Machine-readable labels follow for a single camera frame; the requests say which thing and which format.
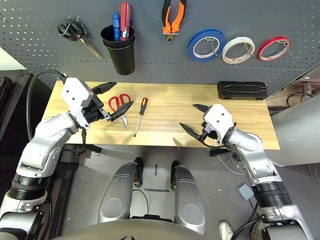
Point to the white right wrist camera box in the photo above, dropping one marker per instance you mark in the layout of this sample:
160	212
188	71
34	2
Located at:
220	120

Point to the silver robot left leg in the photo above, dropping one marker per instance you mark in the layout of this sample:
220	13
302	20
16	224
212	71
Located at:
117	195

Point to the grey metal pegboard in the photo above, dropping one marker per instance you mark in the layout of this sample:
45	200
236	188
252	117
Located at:
225	15

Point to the silver empty spare hook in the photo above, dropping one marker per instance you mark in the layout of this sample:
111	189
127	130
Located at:
2	18

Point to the silver black scissors hook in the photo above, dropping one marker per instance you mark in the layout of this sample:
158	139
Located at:
75	21

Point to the silver robot right leg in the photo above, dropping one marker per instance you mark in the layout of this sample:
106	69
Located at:
190	200

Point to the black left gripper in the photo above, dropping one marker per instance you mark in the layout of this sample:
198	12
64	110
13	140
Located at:
93	112

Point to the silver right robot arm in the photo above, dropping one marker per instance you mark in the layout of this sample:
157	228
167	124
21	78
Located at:
250	150

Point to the silver robot leg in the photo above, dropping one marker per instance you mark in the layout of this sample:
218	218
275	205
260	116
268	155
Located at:
117	195
190	200

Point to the black cup holder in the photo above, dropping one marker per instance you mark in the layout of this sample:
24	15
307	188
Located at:
122	60

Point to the white sneaker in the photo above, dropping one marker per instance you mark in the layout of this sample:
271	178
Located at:
225	231

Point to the silver red tape hook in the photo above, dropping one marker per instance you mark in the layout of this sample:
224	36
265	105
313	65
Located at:
283	45

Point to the grey robot torso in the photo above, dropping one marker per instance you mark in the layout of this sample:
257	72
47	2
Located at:
130	232

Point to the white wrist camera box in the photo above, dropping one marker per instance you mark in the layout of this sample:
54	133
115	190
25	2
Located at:
75	95
220	120

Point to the black flight case cabinet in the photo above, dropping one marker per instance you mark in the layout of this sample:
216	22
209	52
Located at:
12	105

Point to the grey foot pedal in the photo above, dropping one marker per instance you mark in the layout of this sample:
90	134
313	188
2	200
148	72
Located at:
246	192

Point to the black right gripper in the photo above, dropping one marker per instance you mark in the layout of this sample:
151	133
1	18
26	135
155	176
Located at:
210	136

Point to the short black floor tape strip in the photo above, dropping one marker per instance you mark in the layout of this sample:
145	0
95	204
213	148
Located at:
156	170

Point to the black table support bracket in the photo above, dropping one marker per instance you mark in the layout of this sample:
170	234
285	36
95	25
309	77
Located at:
90	149

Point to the blue tape roll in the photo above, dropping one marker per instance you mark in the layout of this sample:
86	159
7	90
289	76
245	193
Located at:
191	48

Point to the long black floor tape strip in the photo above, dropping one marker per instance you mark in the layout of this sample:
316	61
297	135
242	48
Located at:
156	190

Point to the large grey rounded housing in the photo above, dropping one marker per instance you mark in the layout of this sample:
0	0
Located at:
300	135

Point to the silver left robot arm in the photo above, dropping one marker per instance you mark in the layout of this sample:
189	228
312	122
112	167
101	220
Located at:
47	145

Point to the red tape roll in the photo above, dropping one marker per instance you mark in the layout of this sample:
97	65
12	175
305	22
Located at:
260	52

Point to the silver blue tape hook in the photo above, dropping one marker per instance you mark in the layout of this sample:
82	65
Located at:
212	46

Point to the black flat tool case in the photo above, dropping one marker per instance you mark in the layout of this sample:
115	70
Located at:
240	91

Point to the white tape roll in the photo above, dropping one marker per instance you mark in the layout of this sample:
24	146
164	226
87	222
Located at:
235	61

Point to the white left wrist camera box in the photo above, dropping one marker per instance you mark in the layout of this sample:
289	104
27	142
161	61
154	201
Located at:
75	95

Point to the silver double peg hook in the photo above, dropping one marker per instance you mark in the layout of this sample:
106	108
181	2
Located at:
248	47

